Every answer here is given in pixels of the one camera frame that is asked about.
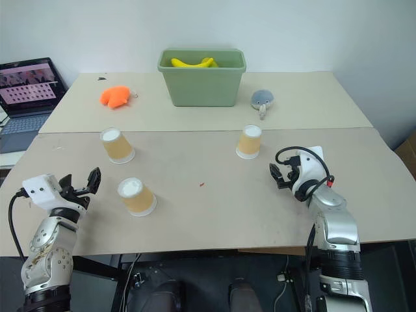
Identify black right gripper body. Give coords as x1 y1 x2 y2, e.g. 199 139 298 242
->
281 164 301 192

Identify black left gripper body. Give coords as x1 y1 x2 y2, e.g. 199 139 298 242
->
58 182 92 213

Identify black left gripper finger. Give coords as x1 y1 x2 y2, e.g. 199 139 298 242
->
84 167 103 196
58 174 73 192

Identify brown paper cup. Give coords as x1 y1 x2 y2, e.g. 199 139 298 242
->
117 177 158 218
235 124 263 161
99 127 136 165

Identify grey plush toy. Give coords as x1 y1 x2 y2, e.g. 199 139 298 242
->
250 89 274 121

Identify orange plush toy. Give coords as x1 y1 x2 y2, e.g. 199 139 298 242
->
99 85 140 111

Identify dark laptop computer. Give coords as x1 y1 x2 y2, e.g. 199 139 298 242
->
0 57 70 154

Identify green plastic bin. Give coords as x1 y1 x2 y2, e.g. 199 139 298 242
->
157 48 246 108

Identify dark rounded shape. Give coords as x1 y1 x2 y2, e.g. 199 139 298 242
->
151 279 183 312
228 277 258 312

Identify brown cardboard box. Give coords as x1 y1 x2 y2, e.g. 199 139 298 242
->
393 131 416 181

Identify yellow toy banana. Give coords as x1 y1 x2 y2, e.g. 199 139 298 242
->
170 57 219 70

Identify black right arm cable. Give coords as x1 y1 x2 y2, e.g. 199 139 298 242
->
274 146 336 202

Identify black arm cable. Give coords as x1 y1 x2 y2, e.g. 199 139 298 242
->
8 189 31 261
274 146 336 202

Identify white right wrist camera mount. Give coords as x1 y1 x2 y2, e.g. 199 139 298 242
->
291 146 326 196

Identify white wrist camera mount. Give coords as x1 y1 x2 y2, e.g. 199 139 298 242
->
291 146 326 196
21 174 63 209

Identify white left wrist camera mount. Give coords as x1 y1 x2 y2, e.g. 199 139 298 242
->
21 174 63 209

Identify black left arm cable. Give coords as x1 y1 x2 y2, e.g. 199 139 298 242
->
8 189 31 261

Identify white cable with plug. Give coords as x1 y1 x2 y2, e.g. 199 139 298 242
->
274 255 294 312

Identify black table frame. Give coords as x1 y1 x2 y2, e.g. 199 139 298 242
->
109 252 139 312

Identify white cable under table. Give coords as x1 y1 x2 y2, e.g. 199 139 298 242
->
121 253 143 312

